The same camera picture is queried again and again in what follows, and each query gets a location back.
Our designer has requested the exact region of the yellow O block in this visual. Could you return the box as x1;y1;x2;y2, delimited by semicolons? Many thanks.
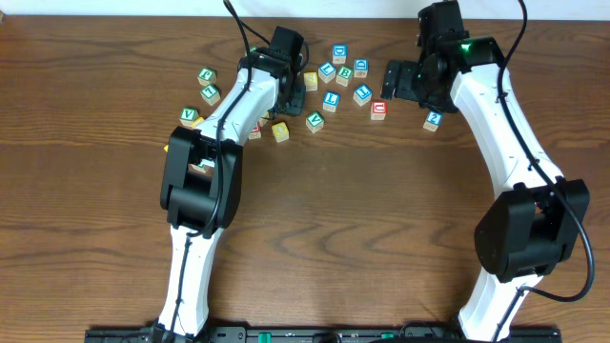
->
272;122;290;143

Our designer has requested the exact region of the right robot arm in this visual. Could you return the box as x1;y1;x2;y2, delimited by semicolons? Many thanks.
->
381;33;595;342

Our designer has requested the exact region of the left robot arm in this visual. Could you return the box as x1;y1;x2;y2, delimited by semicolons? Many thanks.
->
150;48;304;342

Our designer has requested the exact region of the yellow centre block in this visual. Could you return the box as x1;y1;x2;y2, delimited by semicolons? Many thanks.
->
303;71;318;91

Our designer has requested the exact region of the red U block right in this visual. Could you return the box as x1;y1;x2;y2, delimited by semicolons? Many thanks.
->
371;101;387;121

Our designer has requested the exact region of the blue L block lower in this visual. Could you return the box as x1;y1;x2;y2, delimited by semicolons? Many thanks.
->
322;91;340;112

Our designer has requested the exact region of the green V block centre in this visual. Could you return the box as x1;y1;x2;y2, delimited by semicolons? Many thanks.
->
306;111;325;133

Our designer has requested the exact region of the green v block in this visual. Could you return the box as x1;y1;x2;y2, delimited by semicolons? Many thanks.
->
306;111;325;133
179;107;199;127

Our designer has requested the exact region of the blue D block right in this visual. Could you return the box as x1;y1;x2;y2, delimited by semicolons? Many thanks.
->
354;58;370;78

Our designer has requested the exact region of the blue d block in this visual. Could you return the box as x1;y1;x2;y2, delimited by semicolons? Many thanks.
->
354;58;370;78
332;45;347;65

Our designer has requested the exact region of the yellow C block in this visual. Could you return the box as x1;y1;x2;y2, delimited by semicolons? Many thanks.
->
258;111;270;127

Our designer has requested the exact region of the blue 2 block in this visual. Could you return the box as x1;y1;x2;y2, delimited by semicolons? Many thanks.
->
423;111;443;131

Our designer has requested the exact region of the green B block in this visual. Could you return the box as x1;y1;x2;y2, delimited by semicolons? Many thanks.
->
335;66;354;87

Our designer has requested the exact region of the blue D block top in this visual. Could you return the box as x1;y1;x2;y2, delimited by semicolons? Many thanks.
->
332;45;347;65

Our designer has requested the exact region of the red E block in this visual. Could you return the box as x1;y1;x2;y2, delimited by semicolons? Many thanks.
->
249;123;261;140

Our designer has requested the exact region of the green 7 block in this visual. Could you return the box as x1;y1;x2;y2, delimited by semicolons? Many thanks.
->
200;84;221;106

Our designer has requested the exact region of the green J block left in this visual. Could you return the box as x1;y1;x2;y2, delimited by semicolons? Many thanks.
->
197;68;217;87

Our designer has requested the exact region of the yellow K block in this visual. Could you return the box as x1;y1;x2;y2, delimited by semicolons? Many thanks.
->
191;117;206;129

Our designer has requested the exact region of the green V block left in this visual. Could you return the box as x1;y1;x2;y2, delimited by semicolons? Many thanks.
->
179;107;199;127

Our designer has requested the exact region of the green 4 block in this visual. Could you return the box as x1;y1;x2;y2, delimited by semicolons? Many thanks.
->
191;163;214;173

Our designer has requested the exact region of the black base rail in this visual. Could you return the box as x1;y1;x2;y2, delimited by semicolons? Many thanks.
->
84;324;563;343

